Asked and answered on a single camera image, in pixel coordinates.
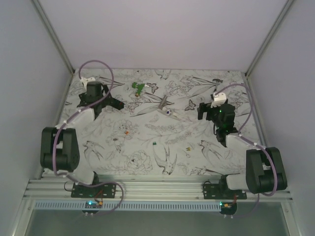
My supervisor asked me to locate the silver clip with blue knob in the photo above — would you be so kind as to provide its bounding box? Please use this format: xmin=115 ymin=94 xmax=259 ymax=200
xmin=157 ymin=95 xmax=181 ymax=121

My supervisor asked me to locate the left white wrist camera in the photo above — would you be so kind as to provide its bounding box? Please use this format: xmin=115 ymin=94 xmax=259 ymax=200
xmin=80 ymin=77 xmax=96 ymax=87

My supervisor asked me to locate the green circuit board connector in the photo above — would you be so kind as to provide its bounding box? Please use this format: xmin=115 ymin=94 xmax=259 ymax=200
xmin=131 ymin=82 xmax=148 ymax=97

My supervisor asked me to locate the aluminium mounting rail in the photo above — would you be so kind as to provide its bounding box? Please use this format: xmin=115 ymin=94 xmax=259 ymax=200
xmin=23 ymin=175 xmax=293 ymax=202

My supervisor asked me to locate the small black hammer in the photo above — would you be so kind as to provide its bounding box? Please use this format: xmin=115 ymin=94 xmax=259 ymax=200
xmin=213 ymin=78 xmax=223 ymax=93

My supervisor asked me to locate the slotted grey cable duct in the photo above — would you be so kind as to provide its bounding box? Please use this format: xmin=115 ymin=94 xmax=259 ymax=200
xmin=34 ymin=200 xmax=221 ymax=212

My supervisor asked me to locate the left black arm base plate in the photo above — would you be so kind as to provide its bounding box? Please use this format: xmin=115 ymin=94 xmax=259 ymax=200
xmin=71 ymin=184 xmax=116 ymax=199

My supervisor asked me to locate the controller board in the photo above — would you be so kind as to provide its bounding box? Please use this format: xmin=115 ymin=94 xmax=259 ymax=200
xmin=219 ymin=202 xmax=238 ymax=215
xmin=82 ymin=201 xmax=102 ymax=215

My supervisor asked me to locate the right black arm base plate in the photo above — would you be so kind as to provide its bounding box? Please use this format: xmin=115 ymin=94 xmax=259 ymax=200
xmin=202 ymin=181 xmax=247 ymax=200

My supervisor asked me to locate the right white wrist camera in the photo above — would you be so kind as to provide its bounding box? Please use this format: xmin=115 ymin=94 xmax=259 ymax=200
xmin=211 ymin=92 xmax=227 ymax=108

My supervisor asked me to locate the left controller board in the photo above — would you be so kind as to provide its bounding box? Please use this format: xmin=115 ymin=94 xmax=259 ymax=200
xmin=82 ymin=201 xmax=102 ymax=215

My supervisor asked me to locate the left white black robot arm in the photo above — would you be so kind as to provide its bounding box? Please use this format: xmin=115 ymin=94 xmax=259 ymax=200
xmin=40 ymin=81 xmax=124 ymax=198

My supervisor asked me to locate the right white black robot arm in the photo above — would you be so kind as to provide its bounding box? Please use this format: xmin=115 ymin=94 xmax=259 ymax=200
xmin=197 ymin=102 xmax=288 ymax=199

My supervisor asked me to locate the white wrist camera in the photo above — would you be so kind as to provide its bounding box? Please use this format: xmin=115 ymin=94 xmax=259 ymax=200
xmin=211 ymin=92 xmax=227 ymax=108
xmin=80 ymin=77 xmax=96 ymax=87

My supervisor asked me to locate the floral printed table mat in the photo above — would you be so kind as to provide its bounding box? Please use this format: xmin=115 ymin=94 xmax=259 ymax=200
xmin=62 ymin=69 xmax=259 ymax=176

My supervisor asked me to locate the right controller board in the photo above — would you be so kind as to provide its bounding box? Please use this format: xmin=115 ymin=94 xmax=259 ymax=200
xmin=219 ymin=202 xmax=238 ymax=215

